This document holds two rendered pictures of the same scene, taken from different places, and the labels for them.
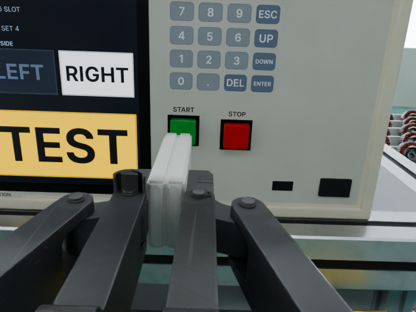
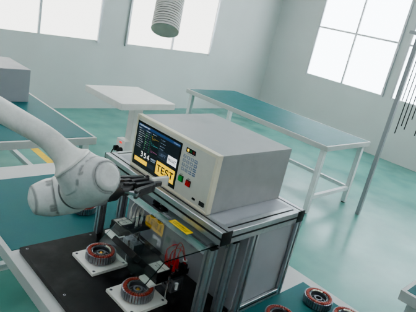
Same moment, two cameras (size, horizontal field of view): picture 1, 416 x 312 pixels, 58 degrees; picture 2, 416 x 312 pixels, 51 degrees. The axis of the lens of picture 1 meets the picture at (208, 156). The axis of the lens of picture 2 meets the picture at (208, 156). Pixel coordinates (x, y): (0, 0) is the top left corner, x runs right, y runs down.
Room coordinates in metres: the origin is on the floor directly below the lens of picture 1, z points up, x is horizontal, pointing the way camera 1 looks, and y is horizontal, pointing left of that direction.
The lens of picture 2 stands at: (-0.68, -0.99, 1.73)
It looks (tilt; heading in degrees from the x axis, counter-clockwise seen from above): 18 degrees down; 44
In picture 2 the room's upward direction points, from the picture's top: 12 degrees clockwise
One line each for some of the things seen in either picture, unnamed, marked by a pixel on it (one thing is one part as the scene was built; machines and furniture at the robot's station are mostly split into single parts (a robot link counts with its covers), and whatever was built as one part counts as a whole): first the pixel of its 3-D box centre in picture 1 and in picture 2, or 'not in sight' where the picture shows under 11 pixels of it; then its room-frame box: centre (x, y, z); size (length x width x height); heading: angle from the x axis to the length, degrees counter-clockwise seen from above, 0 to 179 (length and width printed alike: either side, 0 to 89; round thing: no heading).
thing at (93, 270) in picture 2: not in sight; (99, 259); (0.13, 0.22, 0.78); 0.15 x 0.15 x 0.01; 1
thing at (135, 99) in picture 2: not in sight; (124, 133); (0.70, 1.01, 0.98); 0.37 x 0.35 x 0.46; 91
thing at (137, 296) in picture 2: not in sight; (137, 290); (0.13, -0.02, 0.80); 0.11 x 0.11 x 0.04
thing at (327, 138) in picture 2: not in sight; (264, 143); (3.45, 2.10, 0.38); 2.10 x 0.90 x 0.75; 91
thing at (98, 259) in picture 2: not in sight; (101, 253); (0.13, 0.22, 0.80); 0.11 x 0.11 x 0.04
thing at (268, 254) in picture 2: not in sight; (265, 265); (0.54, -0.22, 0.91); 0.28 x 0.03 x 0.32; 1
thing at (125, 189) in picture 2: not in sight; (117, 187); (0.01, 0.01, 1.18); 0.09 x 0.08 x 0.07; 1
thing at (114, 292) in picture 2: not in sight; (136, 296); (0.13, -0.02, 0.78); 0.15 x 0.15 x 0.01; 1
